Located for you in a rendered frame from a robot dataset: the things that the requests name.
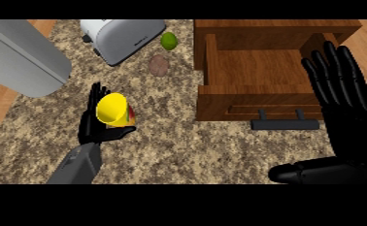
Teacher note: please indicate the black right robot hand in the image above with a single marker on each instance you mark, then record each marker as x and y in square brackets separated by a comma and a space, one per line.
[341, 107]

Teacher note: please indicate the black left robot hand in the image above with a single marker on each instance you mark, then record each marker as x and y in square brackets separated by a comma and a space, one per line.
[91, 129]

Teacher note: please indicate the yellow cup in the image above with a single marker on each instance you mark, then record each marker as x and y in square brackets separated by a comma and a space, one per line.
[114, 110]

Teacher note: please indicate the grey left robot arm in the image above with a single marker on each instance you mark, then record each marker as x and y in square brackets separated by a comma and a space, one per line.
[76, 166]

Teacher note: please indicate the wooden drawer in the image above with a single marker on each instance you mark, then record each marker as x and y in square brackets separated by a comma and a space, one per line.
[258, 84]

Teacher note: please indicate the brown potato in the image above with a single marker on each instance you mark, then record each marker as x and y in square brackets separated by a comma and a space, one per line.
[159, 65]

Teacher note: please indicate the large grey appliance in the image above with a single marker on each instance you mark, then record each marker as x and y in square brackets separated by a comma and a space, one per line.
[28, 58]

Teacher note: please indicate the wooden cabinet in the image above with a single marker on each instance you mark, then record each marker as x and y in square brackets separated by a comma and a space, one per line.
[277, 32]

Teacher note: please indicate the silver toaster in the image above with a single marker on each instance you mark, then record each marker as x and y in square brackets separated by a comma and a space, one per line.
[122, 37]

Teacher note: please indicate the green lime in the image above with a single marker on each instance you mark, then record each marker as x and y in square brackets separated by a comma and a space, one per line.
[169, 41]

